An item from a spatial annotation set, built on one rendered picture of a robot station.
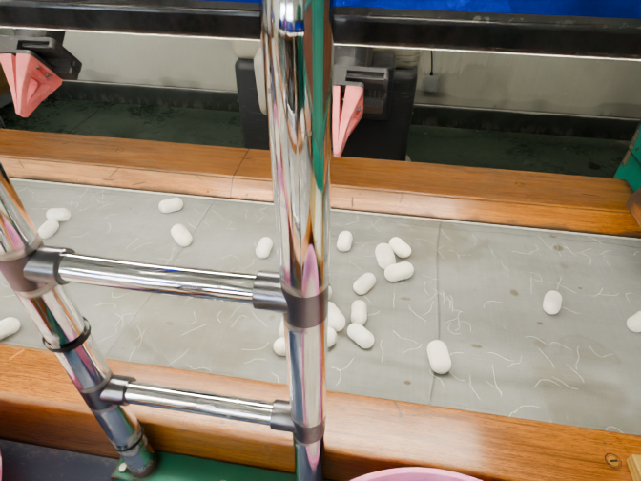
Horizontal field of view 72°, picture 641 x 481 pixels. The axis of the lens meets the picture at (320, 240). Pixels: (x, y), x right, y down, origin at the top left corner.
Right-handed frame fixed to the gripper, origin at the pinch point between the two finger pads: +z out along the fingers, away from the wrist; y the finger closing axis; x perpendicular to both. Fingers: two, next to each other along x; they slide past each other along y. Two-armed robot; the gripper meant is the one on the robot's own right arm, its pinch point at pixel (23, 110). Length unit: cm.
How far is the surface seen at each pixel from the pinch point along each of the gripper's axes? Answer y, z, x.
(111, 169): 8.9, 5.0, 8.8
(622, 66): 161, -112, 161
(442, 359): 58, 26, -8
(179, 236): 25.7, 15.5, 0.3
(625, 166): 87, -4, 17
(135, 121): -92, -72, 172
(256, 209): 32.8, 9.4, 8.1
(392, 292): 53, 20, 0
